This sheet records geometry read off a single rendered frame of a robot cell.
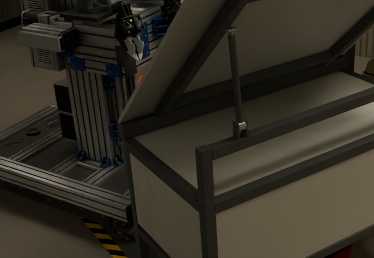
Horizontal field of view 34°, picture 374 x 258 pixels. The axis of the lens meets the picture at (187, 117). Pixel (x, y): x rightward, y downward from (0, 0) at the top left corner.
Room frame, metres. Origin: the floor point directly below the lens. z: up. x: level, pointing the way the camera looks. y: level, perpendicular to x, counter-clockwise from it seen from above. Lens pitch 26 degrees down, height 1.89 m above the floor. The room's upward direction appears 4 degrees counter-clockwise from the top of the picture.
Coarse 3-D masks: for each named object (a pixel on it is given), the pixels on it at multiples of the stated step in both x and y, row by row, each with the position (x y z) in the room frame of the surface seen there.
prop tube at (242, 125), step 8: (232, 40) 1.72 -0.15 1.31; (232, 48) 1.72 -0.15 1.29; (232, 56) 1.72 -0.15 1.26; (232, 64) 1.71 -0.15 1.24; (232, 72) 1.71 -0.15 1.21; (232, 80) 1.72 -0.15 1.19; (240, 96) 1.71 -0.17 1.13; (240, 104) 1.70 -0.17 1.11; (240, 112) 1.70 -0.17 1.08; (240, 120) 1.70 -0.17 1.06; (240, 128) 1.69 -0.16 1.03
